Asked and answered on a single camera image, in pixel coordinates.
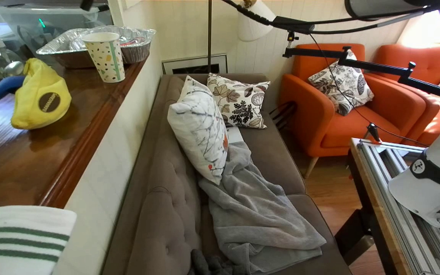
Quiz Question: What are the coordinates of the white confetti paper cup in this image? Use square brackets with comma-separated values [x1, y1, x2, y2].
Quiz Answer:
[79, 31, 128, 86]

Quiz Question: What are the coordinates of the white branch print pillow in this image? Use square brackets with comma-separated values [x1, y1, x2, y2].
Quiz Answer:
[165, 73, 230, 186]

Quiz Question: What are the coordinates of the brown floral pillow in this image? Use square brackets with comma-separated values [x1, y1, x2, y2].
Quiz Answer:
[206, 72, 271, 130]

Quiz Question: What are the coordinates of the light grey fleece blanket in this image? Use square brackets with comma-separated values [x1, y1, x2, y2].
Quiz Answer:
[195, 125, 328, 275]

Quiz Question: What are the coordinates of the grey sofa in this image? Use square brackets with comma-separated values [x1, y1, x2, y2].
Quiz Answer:
[99, 72, 354, 275]

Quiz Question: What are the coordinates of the white floor lamp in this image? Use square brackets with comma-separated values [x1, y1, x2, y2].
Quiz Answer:
[206, 0, 278, 76]

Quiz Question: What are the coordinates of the orange armchair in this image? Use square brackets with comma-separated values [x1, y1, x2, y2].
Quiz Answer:
[278, 41, 430, 180]
[372, 43, 440, 148]

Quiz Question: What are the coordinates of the aluminium foil tray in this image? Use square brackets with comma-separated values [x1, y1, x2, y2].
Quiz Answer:
[33, 24, 157, 69]

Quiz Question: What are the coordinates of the grey paisley pillow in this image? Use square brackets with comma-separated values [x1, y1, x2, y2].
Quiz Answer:
[305, 47, 375, 118]

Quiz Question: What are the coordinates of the wooden top robot table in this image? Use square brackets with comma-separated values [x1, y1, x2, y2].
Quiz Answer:
[333, 136, 440, 275]

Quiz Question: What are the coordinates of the white green striped towel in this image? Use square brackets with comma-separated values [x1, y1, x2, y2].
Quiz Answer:
[0, 203, 77, 275]

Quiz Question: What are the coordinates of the clear plastic bottle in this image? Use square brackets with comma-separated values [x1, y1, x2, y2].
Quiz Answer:
[0, 24, 25, 78]

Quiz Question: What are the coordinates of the framed wall vent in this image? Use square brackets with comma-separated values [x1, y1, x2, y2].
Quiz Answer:
[160, 53, 230, 76]

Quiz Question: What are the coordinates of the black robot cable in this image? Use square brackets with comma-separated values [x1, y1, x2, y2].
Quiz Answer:
[221, 0, 438, 37]

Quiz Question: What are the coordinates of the wire dish rack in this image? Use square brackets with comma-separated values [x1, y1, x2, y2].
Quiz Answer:
[0, 0, 105, 79]

